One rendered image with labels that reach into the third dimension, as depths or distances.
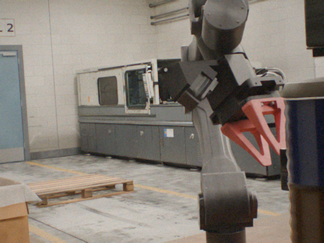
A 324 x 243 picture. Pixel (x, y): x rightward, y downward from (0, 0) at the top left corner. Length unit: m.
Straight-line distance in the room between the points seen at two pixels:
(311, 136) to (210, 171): 0.71
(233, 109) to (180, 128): 8.09
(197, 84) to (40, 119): 11.14
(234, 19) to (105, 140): 10.33
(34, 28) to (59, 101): 1.48
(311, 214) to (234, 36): 0.58
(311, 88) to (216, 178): 0.69
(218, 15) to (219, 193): 0.27
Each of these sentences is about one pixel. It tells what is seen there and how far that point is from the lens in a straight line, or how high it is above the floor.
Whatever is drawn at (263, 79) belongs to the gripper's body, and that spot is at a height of 1.20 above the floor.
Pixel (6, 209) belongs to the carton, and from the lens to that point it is 3.99.
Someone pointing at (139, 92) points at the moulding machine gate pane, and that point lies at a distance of 9.83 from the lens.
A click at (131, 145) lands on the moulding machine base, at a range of 10.22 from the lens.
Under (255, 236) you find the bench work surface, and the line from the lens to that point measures 1.21.
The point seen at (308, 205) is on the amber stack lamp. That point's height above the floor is 1.15.
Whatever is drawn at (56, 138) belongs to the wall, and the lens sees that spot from 12.03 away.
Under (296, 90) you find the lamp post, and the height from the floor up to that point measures 1.19.
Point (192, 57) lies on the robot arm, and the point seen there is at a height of 1.25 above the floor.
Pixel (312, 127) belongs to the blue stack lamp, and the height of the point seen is 1.18.
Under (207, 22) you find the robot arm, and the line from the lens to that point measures 0.79.
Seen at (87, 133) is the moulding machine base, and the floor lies 0.43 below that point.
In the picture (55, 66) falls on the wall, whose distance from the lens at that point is 12.05.
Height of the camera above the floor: 1.20
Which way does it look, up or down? 3 degrees down
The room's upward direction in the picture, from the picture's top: 3 degrees counter-clockwise
